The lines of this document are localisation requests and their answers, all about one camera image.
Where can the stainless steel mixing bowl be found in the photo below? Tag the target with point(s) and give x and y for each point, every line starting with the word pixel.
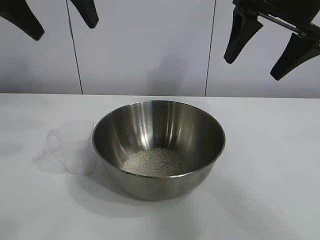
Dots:
pixel 160 135

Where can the clear plastic measuring cup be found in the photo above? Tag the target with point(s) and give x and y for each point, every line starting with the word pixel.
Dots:
pixel 72 150

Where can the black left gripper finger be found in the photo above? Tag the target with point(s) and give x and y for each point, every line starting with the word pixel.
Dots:
pixel 20 12
pixel 86 11

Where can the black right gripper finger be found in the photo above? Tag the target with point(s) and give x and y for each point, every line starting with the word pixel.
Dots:
pixel 241 35
pixel 297 55

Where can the white rice grains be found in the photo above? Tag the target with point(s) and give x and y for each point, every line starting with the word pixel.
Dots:
pixel 155 162

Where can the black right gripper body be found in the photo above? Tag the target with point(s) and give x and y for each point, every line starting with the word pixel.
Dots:
pixel 287 12

